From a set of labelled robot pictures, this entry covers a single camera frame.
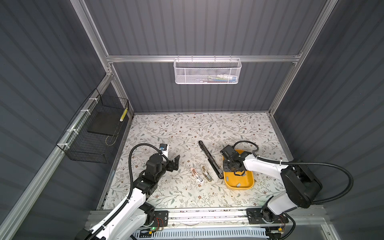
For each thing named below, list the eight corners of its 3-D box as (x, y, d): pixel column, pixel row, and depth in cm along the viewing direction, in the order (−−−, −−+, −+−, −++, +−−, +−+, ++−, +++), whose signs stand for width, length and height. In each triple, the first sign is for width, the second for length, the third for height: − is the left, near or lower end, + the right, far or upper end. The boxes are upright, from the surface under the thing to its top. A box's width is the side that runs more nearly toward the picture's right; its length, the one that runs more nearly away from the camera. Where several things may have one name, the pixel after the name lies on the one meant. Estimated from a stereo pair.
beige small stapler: (209, 182, 87) (210, 178, 82) (201, 170, 92) (201, 166, 87) (212, 180, 88) (213, 177, 83) (203, 168, 93) (203, 164, 88)
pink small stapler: (200, 184, 86) (200, 181, 81) (190, 172, 90) (190, 169, 86) (203, 182, 87) (203, 178, 82) (193, 170, 91) (192, 166, 87)
